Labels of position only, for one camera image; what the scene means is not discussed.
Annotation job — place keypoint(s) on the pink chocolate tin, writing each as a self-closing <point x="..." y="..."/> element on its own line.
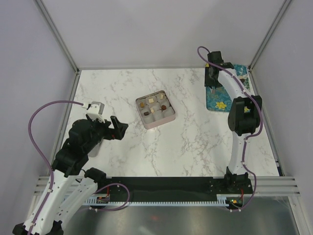
<point x="159" y="117"/>

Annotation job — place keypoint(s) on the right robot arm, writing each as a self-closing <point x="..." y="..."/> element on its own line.
<point x="244" y="115"/>

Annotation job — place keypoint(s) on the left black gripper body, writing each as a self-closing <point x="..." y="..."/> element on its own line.
<point x="105" y="131"/>

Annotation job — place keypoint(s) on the blue floral tray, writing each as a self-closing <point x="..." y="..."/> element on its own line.
<point x="221" y="101"/>

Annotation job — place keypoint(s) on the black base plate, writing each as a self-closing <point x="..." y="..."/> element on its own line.
<point x="179" y="189"/>

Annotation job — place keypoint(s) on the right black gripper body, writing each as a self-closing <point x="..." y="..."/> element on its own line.
<point x="210" y="81"/>

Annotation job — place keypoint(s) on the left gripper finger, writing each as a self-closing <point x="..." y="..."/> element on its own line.
<point x="115" y="122"/>
<point x="120" y="130"/>

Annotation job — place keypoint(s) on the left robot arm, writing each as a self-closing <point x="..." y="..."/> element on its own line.
<point x="54" y="210"/>

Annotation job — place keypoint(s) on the white cable duct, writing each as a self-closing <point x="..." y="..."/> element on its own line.
<point x="220" y="201"/>

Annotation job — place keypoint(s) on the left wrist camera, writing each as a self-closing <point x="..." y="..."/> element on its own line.
<point x="95" y="111"/>

